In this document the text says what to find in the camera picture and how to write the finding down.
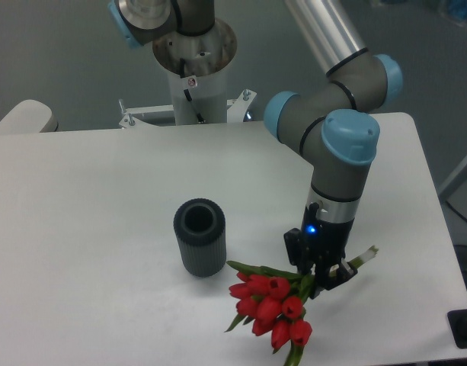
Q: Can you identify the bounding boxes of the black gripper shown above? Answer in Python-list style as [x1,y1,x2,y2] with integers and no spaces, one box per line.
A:
[283,203,358,300]

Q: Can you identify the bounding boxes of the red tulip bouquet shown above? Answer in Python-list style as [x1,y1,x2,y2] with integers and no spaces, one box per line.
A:
[223,245,380,366]

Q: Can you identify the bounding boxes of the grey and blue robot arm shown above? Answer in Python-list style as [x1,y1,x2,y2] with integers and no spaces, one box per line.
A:
[108,1,403,297]

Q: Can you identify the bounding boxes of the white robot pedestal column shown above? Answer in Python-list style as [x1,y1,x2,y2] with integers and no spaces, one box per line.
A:
[152,18,238,125]

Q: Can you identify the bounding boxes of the white chair backrest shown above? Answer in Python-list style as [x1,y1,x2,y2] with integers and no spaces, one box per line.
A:
[0,99,59,136]

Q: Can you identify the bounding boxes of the black box at table edge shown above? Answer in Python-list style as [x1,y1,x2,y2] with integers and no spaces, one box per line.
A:
[447,309,467,349]

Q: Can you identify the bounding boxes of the white furniture at right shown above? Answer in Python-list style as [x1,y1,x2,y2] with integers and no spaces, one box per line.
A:
[437,154,467,224]

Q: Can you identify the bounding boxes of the black cable on pedestal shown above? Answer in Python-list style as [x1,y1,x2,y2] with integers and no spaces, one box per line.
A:
[178,57,206,124]

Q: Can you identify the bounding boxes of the dark grey ribbed vase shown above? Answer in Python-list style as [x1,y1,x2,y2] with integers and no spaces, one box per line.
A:
[173,198,226,278]

